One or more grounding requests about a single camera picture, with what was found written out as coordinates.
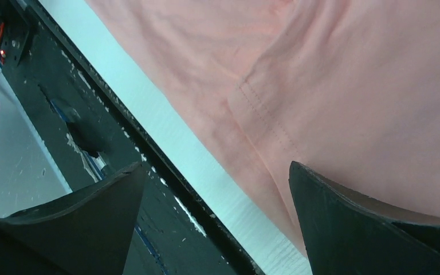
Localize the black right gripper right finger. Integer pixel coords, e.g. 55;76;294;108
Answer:
289;162;440;274

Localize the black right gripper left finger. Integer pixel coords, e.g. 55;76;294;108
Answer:
0;163;147;274

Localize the salmon pink t shirt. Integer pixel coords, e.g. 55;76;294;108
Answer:
88;1;440;252

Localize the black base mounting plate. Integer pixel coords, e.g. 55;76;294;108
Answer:
1;1;262;274

